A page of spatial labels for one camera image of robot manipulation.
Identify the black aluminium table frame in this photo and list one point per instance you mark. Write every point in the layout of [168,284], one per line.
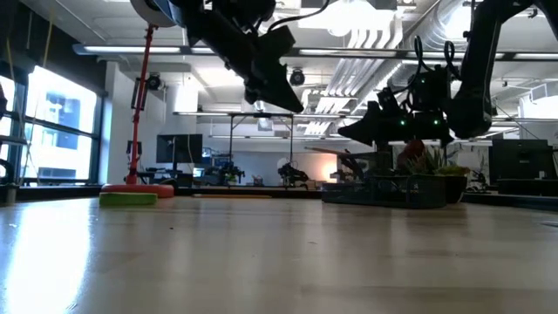
[244,190]

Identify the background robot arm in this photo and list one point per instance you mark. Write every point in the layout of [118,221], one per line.
[226,172]
[292,173]

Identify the green sticky note pad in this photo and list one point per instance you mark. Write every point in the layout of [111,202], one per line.
[126,200]

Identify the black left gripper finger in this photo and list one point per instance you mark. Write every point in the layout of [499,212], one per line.
[274,93]

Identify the silver ventilation duct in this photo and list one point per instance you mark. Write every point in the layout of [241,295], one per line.
[431,30]

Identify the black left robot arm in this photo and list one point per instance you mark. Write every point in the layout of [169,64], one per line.
[231,11]

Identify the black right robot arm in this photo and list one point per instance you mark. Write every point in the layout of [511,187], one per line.
[475,87]

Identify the red desk lamp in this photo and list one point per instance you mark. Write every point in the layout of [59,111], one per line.
[139,190]

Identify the potted succulent plant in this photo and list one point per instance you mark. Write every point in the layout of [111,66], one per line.
[453,187]

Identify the black mesh desk organizer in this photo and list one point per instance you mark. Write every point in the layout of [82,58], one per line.
[383,192]

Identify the large window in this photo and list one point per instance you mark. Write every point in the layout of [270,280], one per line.
[61,113]

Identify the large black background monitor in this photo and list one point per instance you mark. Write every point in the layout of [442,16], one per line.
[519,161]

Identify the black metal background frame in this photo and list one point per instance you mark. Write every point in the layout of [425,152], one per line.
[261,115]

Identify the person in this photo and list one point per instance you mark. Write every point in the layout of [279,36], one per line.
[412,150]

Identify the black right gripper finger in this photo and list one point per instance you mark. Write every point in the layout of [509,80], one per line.
[366,126]

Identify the black ceiling camera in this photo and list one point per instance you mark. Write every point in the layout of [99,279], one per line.
[297,78]
[154,82]

